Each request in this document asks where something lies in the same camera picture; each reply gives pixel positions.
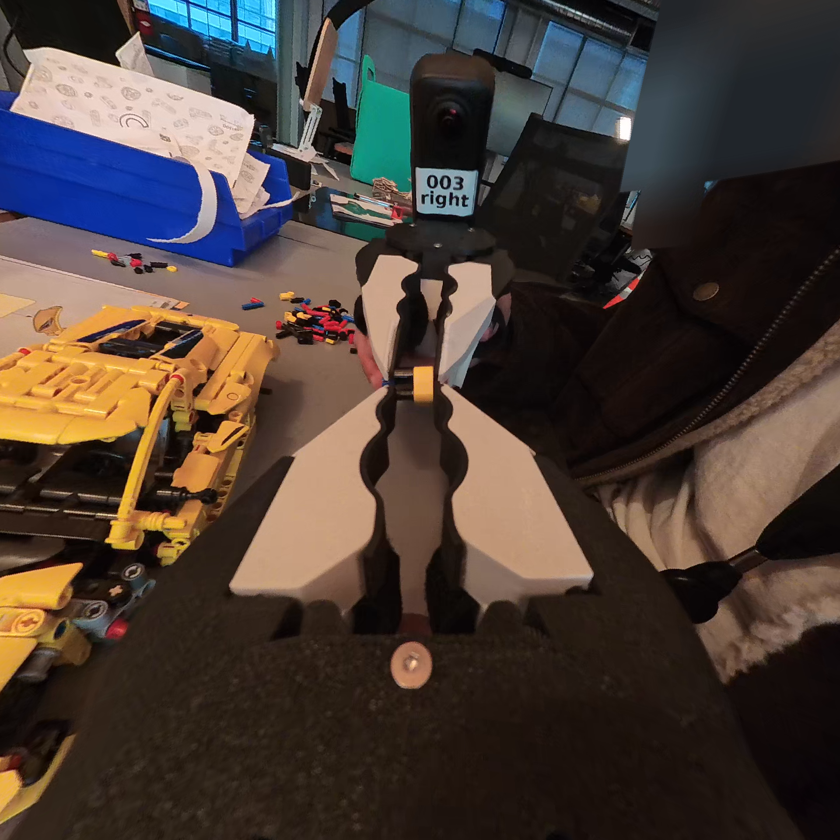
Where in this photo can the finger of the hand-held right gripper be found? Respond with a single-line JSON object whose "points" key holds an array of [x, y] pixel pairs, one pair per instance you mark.
{"points": [[469, 308], [380, 308]]}

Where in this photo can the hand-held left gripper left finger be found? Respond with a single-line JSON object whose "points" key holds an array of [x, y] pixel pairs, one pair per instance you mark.
{"points": [[308, 525]]}

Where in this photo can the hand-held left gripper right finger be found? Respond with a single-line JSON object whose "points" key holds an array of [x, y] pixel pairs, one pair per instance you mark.
{"points": [[518, 518]]}

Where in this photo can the small yellow brick connector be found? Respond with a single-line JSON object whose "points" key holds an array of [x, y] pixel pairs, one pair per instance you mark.
{"points": [[423, 384]]}

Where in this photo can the person's right forearm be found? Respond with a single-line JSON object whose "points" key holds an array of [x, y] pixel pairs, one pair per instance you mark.
{"points": [[544, 341]]}

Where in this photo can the person's right hand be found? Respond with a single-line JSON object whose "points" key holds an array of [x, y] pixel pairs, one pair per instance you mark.
{"points": [[371, 367]]}

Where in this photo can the large pile of brick pins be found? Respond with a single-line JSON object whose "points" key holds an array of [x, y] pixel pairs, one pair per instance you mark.
{"points": [[321, 325]]}

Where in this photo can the twine bundle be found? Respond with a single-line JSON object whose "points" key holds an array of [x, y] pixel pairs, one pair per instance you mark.
{"points": [[392, 187]]}

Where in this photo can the green white printed booklet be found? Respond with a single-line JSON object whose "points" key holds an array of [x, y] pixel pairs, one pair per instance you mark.
{"points": [[367, 210]]}

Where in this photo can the black mesh office chair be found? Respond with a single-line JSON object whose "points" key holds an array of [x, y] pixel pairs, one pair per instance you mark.
{"points": [[558, 197]]}

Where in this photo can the green cutting mat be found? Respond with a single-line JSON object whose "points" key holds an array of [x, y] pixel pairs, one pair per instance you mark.
{"points": [[308, 210]]}

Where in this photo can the black monitor screen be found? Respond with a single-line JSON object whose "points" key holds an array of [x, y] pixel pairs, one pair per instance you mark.
{"points": [[525, 111]]}

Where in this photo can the black box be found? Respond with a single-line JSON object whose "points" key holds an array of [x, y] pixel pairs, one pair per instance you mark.
{"points": [[296, 176]]}

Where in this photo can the small crumpled printed paper bag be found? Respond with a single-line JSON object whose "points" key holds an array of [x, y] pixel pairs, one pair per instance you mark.
{"points": [[253, 177]]}

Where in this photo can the black video bar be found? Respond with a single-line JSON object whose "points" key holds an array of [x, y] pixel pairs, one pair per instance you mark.
{"points": [[505, 62]]}

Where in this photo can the thin wooden board stand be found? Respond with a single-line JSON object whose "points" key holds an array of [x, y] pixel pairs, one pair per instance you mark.
{"points": [[321, 59]]}

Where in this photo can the small cluster of brick pins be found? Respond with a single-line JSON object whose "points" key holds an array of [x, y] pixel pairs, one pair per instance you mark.
{"points": [[134, 261]]}

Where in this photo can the yellow brick car model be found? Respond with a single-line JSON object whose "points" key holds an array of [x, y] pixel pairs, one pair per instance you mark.
{"points": [[98, 387]]}

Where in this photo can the open instruction booklet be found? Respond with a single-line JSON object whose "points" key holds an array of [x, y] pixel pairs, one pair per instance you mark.
{"points": [[79, 289]]}

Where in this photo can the blue storage bin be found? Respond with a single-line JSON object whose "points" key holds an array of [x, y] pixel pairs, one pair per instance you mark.
{"points": [[98, 190]]}

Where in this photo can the large printed white paper bag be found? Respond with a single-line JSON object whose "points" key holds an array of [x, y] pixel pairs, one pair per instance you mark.
{"points": [[118, 111]]}

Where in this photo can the black fabric flag panel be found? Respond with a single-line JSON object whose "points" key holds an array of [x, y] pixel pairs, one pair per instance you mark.
{"points": [[65, 26]]}

